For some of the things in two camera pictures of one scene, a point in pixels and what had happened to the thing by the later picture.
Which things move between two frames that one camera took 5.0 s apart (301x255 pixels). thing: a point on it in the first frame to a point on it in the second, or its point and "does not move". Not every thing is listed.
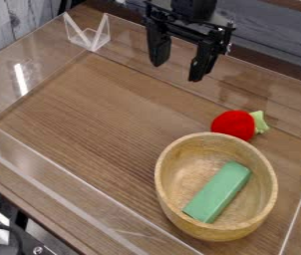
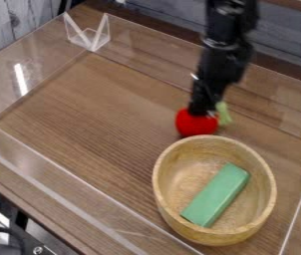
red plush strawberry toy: x=239 y=124 to x=190 y=125
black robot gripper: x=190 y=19 to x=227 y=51
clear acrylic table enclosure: x=174 y=166 does not move
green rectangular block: x=215 y=191 does not move
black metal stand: x=23 y=243 does not move
